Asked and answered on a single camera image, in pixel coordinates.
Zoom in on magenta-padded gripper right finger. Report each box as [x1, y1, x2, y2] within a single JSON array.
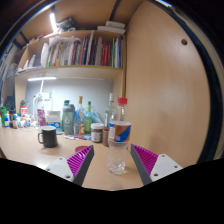
[[130, 143, 184, 186]]

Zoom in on blue and white box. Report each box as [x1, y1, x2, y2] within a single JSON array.
[[45, 110, 63, 134]]

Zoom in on clear red-capped water bottle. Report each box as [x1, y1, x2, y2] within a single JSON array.
[[106, 97, 132, 176]]

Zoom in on white-lidded brown jar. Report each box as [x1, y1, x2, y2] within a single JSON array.
[[90, 122, 105, 144]]

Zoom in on red and white can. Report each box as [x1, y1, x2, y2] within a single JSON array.
[[19, 105, 29, 118]]

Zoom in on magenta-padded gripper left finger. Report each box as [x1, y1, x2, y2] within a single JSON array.
[[44, 144, 95, 187]]

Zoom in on pink pen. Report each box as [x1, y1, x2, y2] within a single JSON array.
[[64, 134, 91, 141]]

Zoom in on green-capped bottle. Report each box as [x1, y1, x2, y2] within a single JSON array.
[[83, 100, 93, 134]]

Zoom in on black mug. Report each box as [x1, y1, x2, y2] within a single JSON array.
[[37, 125, 59, 149]]

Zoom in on flat round red coaster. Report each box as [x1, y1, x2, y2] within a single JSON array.
[[74, 145, 89, 153]]

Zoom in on green container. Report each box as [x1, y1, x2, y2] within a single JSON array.
[[0, 106, 8, 128]]

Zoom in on magenta pouch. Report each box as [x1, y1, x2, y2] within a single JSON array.
[[36, 108, 47, 128]]

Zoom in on white desk lamp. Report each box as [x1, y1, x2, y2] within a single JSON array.
[[27, 76, 58, 111]]

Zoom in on tall clear glass bottle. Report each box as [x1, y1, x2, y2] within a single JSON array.
[[104, 92, 118, 129]]

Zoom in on brown ceramic cup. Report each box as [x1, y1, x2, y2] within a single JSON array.
[[102, 128, 110, 148]]

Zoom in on ceiling light bar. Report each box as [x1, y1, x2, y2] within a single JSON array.
[[49, 12, 60, 34]]

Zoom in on white power strip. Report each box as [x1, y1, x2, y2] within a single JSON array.
[[39, 92, 52, 102]]

